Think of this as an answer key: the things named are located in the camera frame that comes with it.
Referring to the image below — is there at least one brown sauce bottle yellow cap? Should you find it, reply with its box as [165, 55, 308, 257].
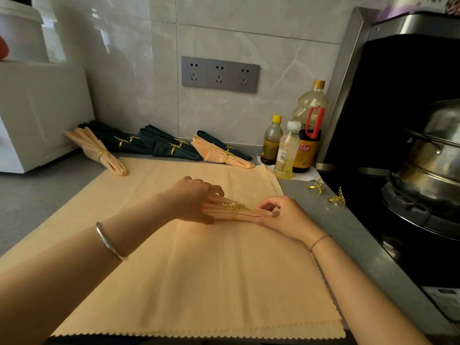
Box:
[260, 115, 284, 166]

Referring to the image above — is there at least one large oil bottle red handle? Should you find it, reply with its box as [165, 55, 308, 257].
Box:
[291, 80, 329, 173]

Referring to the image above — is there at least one person's left forearm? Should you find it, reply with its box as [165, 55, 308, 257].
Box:
[0, 195, 177, 345]

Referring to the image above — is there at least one grey triple wall socket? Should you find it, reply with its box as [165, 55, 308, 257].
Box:
[181, 56, 260, 94]

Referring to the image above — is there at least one red string bracelet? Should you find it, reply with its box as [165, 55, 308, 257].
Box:
[309, 234, 333, 253]

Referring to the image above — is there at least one black gas burner ring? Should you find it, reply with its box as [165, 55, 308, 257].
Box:
[380, 181, 460, 242]

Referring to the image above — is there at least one clear bottle white cap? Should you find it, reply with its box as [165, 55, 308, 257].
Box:
[273, 121, 303, 180]

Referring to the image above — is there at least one folded dark green napkin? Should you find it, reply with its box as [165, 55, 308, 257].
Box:
[152, 141, 204, 161]
[196, 130, 253, 161]
[139, 124, 197, 153]
[124, 131, 153, 155]
[78, 120, 151, 155]

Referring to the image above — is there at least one silver bangle bracelet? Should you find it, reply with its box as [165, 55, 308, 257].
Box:
[95, 221, 129, 261]

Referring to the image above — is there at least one black integrated stove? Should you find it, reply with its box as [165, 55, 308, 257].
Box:
[316, 6, 460, 336]

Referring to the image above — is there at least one large peach cloth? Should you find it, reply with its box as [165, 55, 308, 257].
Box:
[0, 157, 346, 340]

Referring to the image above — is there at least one person's right hand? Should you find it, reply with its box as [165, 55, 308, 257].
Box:
[254, 195, 325, 245]

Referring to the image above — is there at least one stainless steel steamer pot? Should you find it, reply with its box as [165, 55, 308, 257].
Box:
[390, 99, 460, 214]

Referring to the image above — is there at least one peach napkin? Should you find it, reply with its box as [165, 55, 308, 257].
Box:
[191, 135, 255, 169]
[64, 127, 127, 176]
[201, 195, 274, 223]

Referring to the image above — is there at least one white plastic container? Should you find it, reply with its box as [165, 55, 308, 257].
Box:
[0, 0, 50, 63]

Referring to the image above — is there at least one white countertop appliance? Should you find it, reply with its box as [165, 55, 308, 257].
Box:
[0, 61, 95, 174]

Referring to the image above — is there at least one person's right forearm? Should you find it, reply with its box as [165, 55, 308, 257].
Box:
[308, 231, 432, 345]

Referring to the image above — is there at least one person's left hand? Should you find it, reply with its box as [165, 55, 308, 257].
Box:
[162, 176, 225, 225]

